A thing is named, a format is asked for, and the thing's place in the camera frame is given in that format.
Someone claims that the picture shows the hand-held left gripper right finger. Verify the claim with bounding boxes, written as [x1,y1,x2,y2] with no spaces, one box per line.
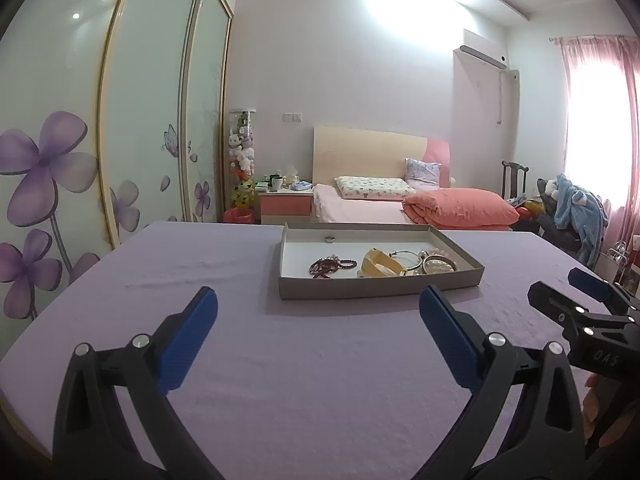
[412,285,588,480]

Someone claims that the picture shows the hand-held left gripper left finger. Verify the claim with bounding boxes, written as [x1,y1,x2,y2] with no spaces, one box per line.
[52,286,226,480]

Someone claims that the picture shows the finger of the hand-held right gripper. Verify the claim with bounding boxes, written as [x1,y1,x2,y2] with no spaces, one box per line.
[528,281,636,343]
[568,267,636,306]

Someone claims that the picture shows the wide metal bangle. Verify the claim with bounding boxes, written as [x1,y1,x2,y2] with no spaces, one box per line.
[421,254,459,276]

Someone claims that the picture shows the grey cardboard tray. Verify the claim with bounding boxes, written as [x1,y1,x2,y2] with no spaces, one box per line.
[278,221,486,301]

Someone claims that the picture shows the thin silver bangle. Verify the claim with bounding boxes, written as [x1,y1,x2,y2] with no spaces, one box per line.
[387,250,426,273]

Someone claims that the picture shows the yellow wide bangle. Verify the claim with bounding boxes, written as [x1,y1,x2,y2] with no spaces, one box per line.
[357,247,407,278]

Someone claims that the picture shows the dark red bead necklace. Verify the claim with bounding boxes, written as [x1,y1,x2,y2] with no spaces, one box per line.
[309,256,358,279]

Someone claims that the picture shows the person's right hand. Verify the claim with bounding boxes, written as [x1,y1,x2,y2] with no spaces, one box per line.
[582,375,608,426]

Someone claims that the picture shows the grey chair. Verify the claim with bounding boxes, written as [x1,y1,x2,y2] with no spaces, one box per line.
[536,177,591,261]

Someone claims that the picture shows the blue plush garment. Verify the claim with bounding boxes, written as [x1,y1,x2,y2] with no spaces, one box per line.
[552,173,611,268]

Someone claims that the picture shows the colourful toys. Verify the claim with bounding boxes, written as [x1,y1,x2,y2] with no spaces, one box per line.
[507,197,546,221]

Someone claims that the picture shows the purple tablecloth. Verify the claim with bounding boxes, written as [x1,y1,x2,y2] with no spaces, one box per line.
[0,220,640,480]

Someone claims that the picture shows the dark wooden chair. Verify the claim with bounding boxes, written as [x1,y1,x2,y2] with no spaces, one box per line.
[501,160,530,201]

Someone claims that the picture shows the folded pink quilt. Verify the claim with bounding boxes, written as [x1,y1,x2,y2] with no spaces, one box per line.
[402,189,522,231]

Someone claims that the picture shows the pink and white nightstand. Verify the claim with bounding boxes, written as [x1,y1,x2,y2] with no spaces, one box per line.
[257,190,315,226]

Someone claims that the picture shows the bed with pink sheet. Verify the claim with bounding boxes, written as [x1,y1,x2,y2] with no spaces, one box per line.
[310,183,516,233]

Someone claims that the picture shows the small lilac pillow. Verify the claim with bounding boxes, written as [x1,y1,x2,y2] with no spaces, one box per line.
[404,158,443,193]

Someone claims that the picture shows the floral print pillow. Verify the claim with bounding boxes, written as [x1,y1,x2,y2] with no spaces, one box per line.
[334,176,417,200]

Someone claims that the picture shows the clear tube of plush toys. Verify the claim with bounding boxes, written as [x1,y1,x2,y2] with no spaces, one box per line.
[227,108,257,211]

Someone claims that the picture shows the beige and pink headboard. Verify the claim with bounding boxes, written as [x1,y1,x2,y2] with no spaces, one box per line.
[313,126,451,186]

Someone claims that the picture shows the pink curtain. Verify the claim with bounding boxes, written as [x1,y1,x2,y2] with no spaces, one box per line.
[559,35,640,261]

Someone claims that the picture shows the floral sliding door wardrobe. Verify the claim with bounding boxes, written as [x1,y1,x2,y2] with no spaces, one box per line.
[0,0,235,326]

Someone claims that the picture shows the curtain rod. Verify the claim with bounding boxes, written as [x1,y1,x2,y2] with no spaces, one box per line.
[549,35,636,43]

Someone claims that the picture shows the white air conditioner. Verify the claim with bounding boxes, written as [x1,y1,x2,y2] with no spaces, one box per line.
[452,29,510,69]

